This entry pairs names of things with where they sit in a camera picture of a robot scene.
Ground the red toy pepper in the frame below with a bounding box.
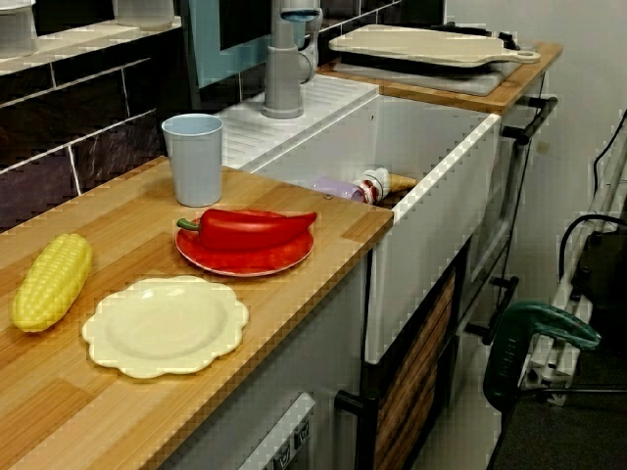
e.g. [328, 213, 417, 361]
[176, 208, 318, 254]

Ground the light blue plastic cup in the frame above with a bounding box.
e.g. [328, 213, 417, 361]
[161, 113, 225, 208]

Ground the purple mug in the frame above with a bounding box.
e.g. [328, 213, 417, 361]
[313, 175, 366, 203]

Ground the red round plate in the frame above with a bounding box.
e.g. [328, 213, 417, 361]
[174, 211, 315, 278]

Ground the toy ice cream cone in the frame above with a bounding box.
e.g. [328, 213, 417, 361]
[361, 165, 418, 197]

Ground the white toy sink basin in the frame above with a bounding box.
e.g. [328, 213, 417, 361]
[215, 72, 504, 366]

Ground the grey toy faucet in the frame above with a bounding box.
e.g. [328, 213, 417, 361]
[261, 0, 324, 119]

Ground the wooden crate front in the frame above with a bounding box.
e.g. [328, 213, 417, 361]
[374, 271, 457, 470]

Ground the cream scalloped plate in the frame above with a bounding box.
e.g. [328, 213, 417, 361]
[80, 275, 252, 380]

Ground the beige cutting board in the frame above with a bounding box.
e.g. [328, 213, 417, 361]
[327, 23, 542, 69]

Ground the black upright panel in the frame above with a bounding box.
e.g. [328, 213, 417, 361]
[174, 0, 200, 112]

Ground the green clamp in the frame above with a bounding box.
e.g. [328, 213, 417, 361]
[482, 299, 603, 407]

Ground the yellow toy corn cob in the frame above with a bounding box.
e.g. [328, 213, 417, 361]
[11, 232, 94, 334]

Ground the large white container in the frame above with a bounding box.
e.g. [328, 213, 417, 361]
[112, 0, 176, 29]

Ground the black box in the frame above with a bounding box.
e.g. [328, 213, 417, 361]
[570, 229, 627, 344]

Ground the black cabinet handle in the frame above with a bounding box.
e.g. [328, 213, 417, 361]
[334, 390, 381, 470]
[502, 95, 559, 146]
[464, 275, 520, 347]

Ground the black looped cable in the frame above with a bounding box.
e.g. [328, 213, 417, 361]
[557, 213, 627, 295]

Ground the white aluminium frame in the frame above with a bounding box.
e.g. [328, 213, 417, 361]
[518, 141, 627, 407]

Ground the thin black cable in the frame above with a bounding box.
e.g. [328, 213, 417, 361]
[592, 110, 627, 192]

